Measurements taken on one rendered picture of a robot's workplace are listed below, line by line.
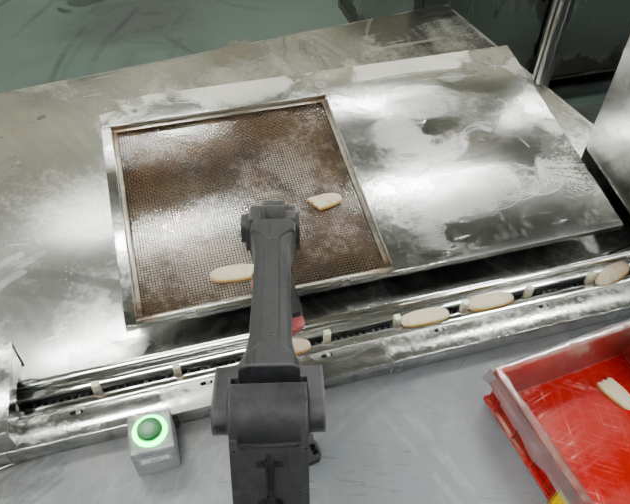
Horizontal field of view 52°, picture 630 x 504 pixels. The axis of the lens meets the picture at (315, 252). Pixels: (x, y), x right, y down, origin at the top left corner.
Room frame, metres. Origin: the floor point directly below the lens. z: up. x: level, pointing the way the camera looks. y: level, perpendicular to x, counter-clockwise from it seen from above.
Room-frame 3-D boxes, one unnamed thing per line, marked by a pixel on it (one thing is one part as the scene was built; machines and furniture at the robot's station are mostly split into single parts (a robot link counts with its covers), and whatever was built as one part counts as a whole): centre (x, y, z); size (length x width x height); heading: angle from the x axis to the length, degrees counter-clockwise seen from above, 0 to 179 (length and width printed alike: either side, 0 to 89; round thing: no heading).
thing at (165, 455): (0.49, 0.26, 0.84); 0.08 x 0.08 x 0.11; 16
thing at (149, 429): (0.48, 0.26, 0.90); 0.04 x 0.04 x 0.02
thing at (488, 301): (0.80, -0.35, 0.86); 0.10 x 0.04 x 0.01; 106
